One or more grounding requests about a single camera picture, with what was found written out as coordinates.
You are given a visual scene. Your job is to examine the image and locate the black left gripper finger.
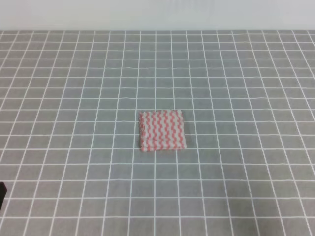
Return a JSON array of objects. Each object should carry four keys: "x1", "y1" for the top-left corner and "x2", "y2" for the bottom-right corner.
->
[{"x1": 0, "y1": 182, "x2": 7, "y2": 210}]

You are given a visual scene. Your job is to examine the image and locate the pink wavy striped towel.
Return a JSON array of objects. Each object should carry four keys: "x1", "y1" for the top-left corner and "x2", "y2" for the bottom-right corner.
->
[{"x1": 139, "y1": 110, "x2": 187, "y2": 152}]

